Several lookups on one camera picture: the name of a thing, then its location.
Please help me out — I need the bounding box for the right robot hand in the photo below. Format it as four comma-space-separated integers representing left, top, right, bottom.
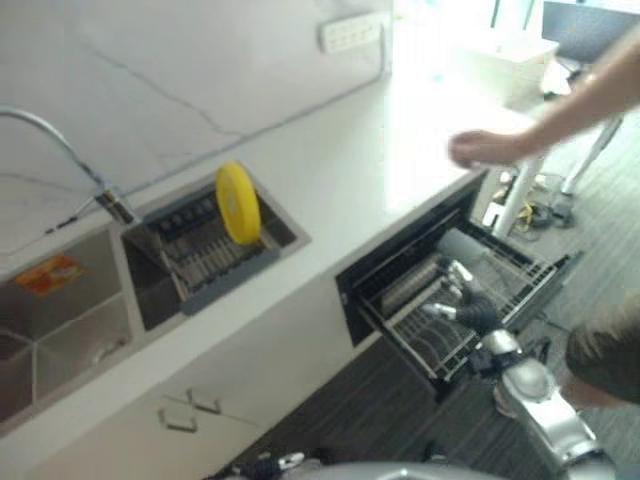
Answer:
423, 259, 502, 332

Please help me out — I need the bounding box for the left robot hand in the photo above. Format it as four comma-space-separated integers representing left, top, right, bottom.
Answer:
219, 449, 307, 480

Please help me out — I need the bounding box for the black dishwasher drawer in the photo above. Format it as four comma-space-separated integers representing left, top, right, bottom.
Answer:
334, 191, 585, 404

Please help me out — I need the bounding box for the gray cup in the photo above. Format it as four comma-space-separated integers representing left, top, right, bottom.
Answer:
436, 228, 490, 265

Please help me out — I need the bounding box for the silver robot torso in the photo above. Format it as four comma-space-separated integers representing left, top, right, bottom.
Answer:
299, 460, 454, 480

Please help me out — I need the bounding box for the person's head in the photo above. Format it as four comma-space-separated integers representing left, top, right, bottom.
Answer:
564, 293, 640, 407

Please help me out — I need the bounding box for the person's hand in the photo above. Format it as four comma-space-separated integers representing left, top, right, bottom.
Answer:
446, 129, 527, 170

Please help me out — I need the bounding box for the gray sink drain rack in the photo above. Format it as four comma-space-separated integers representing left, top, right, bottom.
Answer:
141, 183, 297, 317

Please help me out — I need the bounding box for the stainless steel double sink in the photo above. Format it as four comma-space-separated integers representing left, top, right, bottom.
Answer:
0, 172, 312, 437

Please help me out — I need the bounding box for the white desk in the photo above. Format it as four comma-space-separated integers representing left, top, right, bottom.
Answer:
442, 24, 624, 236

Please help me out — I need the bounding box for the yellow round plate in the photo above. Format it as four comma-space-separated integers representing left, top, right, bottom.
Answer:
214, 160, 261, 247

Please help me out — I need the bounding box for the orange sticker label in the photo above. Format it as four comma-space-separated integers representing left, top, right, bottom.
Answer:
14, 253, 87, 299

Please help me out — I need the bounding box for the dark office chair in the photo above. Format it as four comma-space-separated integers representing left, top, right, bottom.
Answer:
541, 0, 640, 76

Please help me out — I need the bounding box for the white power strip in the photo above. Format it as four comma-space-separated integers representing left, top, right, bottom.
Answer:
318, 8, 390, 55

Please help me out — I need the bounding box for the silver kitchen faucet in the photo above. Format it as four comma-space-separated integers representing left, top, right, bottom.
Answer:
0, 104, 142, 226

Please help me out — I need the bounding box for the wire plate rack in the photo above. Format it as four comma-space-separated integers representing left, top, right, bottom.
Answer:
383, 298, 484, 380

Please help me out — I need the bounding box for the silver cabinet handle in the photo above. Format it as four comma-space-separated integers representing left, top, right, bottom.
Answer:
158, 405, 200, 432
186, 388, 222, 413

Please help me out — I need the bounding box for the yellow cable bundle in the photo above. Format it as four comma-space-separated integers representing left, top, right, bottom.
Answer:
513, 199, 552, 232

